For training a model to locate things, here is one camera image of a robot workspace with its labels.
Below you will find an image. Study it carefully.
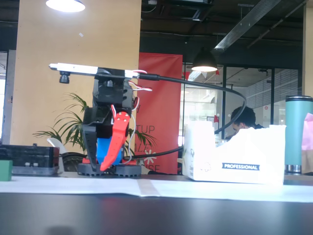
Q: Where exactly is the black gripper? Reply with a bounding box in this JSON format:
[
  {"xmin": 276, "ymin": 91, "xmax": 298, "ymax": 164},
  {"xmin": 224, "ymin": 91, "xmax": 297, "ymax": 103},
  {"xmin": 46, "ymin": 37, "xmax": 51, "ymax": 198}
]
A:
[{"xmin": 82, "ymin": 73, "xmax": 136, "ymax": 172}]

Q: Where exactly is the green palm plant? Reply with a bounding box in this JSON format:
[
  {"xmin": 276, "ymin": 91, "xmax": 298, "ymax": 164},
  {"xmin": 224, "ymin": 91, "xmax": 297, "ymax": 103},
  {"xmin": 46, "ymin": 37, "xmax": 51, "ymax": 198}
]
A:
[{"xmin": 33, "ymin": 92, "xmax": 157, "ymax": 157}]

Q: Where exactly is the white paper sheet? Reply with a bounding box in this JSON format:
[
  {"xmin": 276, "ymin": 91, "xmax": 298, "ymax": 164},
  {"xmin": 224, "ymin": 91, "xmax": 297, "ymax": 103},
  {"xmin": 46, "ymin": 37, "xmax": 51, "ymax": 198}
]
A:
[{"xmin": 0, "ymin": 175, "xmax": 313, "ymax": 203}]

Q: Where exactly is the red banner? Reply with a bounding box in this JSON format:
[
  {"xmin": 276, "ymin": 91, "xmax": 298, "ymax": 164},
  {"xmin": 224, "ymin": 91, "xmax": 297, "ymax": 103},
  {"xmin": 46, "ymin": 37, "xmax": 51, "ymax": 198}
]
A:
[{"xmin": 134, "ymin": 52, "xmax": 183, "ymax": 175}]

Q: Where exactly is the black electronics case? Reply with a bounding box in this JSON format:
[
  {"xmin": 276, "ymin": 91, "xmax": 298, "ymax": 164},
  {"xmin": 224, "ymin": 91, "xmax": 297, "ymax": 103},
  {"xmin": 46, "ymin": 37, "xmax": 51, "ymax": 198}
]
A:
[{"xmin": 0, "ymin": 143, "xmax": 61, "ymax": 176}]

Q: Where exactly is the green cube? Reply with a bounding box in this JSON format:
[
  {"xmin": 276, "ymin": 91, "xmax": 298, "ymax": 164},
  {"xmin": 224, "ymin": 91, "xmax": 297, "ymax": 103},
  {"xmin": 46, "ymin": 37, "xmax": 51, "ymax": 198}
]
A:
[{"xmin": 0, "ymin": 160, "xmax": 13, "ymax": 182}]

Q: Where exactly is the black pendant lamp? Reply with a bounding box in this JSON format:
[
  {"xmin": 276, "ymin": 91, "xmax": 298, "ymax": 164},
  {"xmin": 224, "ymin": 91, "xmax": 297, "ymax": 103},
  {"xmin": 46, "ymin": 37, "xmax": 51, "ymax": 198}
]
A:
[{"xmin": 191, "ymin": 47, "xmax": 218, "ymax": 72}]

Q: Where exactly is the white cardboard box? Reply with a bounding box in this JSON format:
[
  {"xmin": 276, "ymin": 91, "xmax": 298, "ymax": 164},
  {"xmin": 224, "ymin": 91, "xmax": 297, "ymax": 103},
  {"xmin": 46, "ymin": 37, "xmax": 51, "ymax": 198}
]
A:
[{"xmin": 182, "ymin": 121, "xmax": 287, "ymax": 185}]

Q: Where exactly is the white pendant lamp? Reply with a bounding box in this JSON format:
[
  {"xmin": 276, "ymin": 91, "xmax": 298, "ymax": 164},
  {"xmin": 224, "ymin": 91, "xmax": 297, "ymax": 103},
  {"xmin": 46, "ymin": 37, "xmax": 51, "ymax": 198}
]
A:
[{"xmin": 45, "ymin": 0, "xmax": 86, "ymax": 13}]

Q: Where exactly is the dark-haired person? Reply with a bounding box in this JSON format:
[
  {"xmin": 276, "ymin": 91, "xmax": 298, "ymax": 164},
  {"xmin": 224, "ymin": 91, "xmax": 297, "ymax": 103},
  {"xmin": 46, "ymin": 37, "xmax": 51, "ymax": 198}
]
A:
[{"xmin": 229, "ymin": 105, "xmax": 266, "ymax": 138}]

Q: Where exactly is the black steel ceiling beam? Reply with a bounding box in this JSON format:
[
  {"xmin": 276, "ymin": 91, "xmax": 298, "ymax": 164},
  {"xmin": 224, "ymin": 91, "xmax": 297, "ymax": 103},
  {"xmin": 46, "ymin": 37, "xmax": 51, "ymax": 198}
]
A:
[{"xmin": 212, "ymin": 0, "xmax": 309, "ymax": 56}]

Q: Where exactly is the teal thermos bottle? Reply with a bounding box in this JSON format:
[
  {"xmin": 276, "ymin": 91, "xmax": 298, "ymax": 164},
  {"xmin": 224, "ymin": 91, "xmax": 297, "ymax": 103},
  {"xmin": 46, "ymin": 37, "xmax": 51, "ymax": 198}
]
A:
[{"xmin": 285, "ymin": 95, "xmax": 313, "ymax": 175}]

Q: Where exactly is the pink tissue paper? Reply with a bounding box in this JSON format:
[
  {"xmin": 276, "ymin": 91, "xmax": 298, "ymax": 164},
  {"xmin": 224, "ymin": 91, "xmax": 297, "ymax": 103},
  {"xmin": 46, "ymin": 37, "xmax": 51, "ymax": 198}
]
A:
[{"xmin": 301, "ymin": 113, "xmax": 313, "ymax": 151}]

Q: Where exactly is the brown kraft paper bag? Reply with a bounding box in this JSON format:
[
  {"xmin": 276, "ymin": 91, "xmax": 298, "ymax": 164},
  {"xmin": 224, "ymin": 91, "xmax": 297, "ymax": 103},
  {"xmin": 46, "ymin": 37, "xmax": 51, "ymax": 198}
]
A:
[{"xmin": 301, "ymin": 149, "xmax": 313, "ymax": 175}]

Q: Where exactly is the white camera board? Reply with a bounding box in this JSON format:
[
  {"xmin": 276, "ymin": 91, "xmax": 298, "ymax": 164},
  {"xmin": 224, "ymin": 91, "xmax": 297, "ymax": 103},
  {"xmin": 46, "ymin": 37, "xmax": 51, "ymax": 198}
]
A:
[{"xmin": 48, "ymin": 63, "xmax": 147, "ymax": 84}]

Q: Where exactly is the thick black camera cable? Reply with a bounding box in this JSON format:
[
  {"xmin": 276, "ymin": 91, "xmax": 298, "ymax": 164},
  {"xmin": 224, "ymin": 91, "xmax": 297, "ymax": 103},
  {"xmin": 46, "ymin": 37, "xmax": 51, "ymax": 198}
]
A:
[{"xmin": 122, "ymin": 72, "xmax": 247, "ymax": 159}]

